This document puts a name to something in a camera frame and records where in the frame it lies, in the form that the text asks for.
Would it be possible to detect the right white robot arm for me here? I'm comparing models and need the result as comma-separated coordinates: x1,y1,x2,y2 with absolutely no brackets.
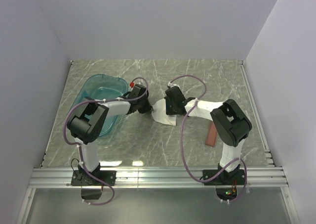
164,85,252,179

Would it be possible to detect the brown utensil tray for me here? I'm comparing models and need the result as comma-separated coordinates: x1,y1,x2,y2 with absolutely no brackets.
204,121,217,147

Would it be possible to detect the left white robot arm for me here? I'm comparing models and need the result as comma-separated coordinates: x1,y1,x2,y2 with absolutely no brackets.
63,84,152,179

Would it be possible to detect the white paper napkin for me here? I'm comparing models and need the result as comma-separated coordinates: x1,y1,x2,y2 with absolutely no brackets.
152,98,177,126

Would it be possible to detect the aluminium front rail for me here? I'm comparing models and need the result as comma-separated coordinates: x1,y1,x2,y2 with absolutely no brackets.
28,167,288,189

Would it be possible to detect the teal transparent plastic bin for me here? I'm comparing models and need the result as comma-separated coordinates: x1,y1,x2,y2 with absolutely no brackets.
66,74,129,137

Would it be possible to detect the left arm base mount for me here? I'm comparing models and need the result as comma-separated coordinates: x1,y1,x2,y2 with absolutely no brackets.
71,170,117,187

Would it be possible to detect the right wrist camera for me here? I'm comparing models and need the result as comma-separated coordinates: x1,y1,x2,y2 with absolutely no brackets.
167,82,180,88

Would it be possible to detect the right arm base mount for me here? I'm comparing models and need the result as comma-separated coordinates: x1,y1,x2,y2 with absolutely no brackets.
201,169,246,186

